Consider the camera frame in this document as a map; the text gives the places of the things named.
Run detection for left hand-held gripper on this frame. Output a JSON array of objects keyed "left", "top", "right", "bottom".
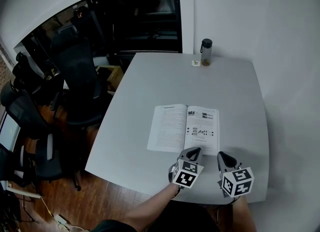
[{"left": 168, "top": 147, "right": 205, "bottom": 189}]

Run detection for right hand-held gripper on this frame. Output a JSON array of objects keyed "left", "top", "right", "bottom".
[{"left": 216, "top": 151, "right": 255, "bottom": 198}]

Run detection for paper booklet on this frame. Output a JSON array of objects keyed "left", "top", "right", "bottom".
[{"left": 146, "top": 104, "right": 221, "bottom": 156}]

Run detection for person's right forearm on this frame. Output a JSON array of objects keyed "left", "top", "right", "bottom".
[{"left": 231, "top": 195, "right": 258, "bottom": 232}]

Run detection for person's left forearm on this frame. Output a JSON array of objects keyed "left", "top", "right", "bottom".
[{"left": 122, "top": 182, "right": 181, "bottom": 229}]

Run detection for person's black shorts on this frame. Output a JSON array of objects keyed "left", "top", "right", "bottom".
[{"left": 154, "top": 200, "right": 221, "bottom": 232}]

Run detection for grey table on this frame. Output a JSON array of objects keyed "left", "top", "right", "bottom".
[{"left": 84, "top": 52, "right": 270, "bottom": 205}]

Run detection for clear bottle with black cap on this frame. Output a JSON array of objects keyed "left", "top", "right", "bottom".
[{"left": 199, "top": 38, "right": 213, "bottom": 67}]

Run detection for person's dark green shirt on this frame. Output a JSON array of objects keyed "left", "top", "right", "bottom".
[{"left": 91, "top": 219, "right": 141, "bottom": 232}]

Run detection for cardboard box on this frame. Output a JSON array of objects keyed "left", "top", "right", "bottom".
[{"left": 96, "top": 65, "right": 125, "bottom": 93}]

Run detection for dark glass window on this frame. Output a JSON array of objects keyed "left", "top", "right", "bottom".
[{"left": 12, "top": 0, "right": 183, "bottom": 76}]

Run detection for white power strip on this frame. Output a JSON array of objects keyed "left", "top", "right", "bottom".
[{"left": 53, "top": 214, "right": 68, "bottom": 225}]

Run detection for black high-back office chair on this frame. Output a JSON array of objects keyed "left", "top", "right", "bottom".
[{"left": 49, "top": 32, "right": 112, "bottom": 126}]

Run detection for black office chair grey armrests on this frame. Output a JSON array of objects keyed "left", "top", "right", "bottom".
[{"left": 0, "top": 80, "right": 85, "bottom": 191}]

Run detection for black mesh office chair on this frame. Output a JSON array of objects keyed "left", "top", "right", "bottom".
[{"left": 0, "top": 143, "right": 36, "bottom": 189}]

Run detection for light blue desk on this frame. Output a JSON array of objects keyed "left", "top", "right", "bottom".
[{"left": 0, "top": 112, "right": 43, "bottom": 199}]

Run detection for white cable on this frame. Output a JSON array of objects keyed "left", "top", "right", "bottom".
[{"left": 64, "top": 222, "right": 89, "bottom": 232}]

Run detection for yellow cable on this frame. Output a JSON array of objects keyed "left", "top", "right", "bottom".
[{"left": 39, "top": 195, "right": 66, "bottom": 232}]

